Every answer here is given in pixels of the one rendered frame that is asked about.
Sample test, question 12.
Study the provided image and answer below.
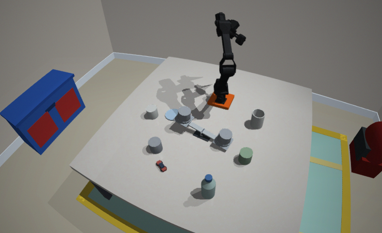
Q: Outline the light blue round disc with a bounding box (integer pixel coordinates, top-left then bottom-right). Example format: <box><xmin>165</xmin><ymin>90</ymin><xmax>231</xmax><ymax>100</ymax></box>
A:
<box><xmin>165</xmin><ymin>109</ymin><xmax>178</xmax><ymax>121</ymax></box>

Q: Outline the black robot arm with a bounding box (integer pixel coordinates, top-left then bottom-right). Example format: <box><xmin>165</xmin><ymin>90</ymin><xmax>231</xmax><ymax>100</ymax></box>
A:
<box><xmin>214</xmin><ymin>12</ymin><xmax>239</xmax><ymax>104</ymax></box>

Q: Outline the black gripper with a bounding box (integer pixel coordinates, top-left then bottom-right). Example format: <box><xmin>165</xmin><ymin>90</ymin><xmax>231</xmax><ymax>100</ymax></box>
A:
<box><xmin>229</xmin><ymin>29</ymin><xmax>246</xmax><ymax>45</ymax></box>

